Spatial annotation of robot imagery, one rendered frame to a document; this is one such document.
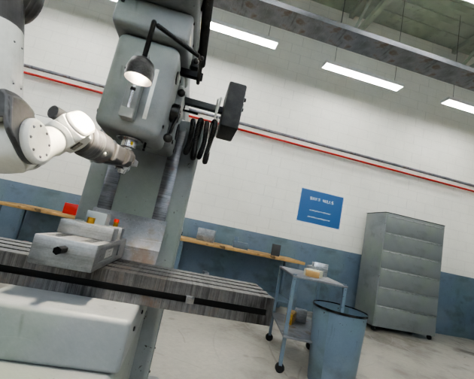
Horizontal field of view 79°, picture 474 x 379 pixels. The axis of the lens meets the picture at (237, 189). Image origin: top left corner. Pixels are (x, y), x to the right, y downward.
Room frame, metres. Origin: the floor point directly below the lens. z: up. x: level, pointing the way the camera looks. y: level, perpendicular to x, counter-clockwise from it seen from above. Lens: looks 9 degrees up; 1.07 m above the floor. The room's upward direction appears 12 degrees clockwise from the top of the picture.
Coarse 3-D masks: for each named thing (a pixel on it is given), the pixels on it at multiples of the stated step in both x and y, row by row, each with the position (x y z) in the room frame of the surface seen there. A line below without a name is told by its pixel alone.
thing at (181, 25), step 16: (128, 0) 0.80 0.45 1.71; (112, 16) 0.81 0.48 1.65; (128, 16) 0.80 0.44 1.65; (144, 16) 0.81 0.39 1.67; (160, 16) 0.82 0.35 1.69; (176, 16) 0.82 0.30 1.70; (128, 32) 0.85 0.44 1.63; (144, 32) 0.83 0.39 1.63; (160, 32) 0.82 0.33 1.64; (176, 32) 0.83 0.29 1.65; (192, 32) 0.87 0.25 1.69; (176, 48) 0.88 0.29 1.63
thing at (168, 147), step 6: (180, 102) 1.06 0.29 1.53; (180, 120) 1.19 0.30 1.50; (174, 132) 1.08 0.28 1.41; (174, 138) 1.13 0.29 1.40; (120, 144) 1.18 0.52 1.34; (168, 144) 1.06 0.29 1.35; (174, 144) 1.19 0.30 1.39; (150, 150) 1.18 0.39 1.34; (156, 150) 1.15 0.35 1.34; (162, 150) 1.13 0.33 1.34; (168, 150) 1.12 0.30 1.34; (174, 150) 1.21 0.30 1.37
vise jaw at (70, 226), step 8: (64, 224) 0.84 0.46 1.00; (72, 224) 0.84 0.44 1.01; (80, 224) 0.84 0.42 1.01; (88, 224) 0.85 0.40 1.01; (96, 224) 0.89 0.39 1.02; (64, 232) 0.84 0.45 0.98; (72, 232) 0.84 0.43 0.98; (80, 232) 0.85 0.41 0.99; (88, 232) 0.85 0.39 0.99; (96, 232) 0.85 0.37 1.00; (104, 232) 0.85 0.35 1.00; (112, 232) 0.86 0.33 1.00; (104, 240) 0.86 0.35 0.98; (112, 240) 0.87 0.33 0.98
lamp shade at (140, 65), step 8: (136, 56) 0.68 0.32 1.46; (144, 56) 0.69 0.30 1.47; (128, 64) 0.68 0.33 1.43; (136, 64) 0.67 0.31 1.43; (144, 64) 0.68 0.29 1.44; (152, 64) 0.70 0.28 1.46; (128, 72) 0.71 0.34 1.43; (136, 72) 0.67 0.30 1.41; (144, 72) 0.68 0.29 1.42; (152, 72) 0.70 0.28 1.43; (136, 80) 0.74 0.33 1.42; (144, 80) 0.74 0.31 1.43; (152, 80) 0.71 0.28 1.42
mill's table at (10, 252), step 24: (0, 240) 0.94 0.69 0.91; (0, 264) 0.79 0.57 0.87; (24, 264) 0.80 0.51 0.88; (120, 264) 0.96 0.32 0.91; (144, 264) 1.05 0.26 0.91; (48, 288) 0.81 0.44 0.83; (72, 288) 0.82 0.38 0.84; (96, 288) 0.83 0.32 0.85; (120, 288) 0.84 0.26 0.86; (144, 288) 0.85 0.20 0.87; (168, 288) 0.86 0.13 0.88; (192, 288) 0.87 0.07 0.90; (216, 288) 0.88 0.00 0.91; (240, 288) 0.96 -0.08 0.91; (192, 312) 0.87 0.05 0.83; (216, 312) 0.88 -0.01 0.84; (240, 312) 0.89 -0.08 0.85; (264, 312) 0.90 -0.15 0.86
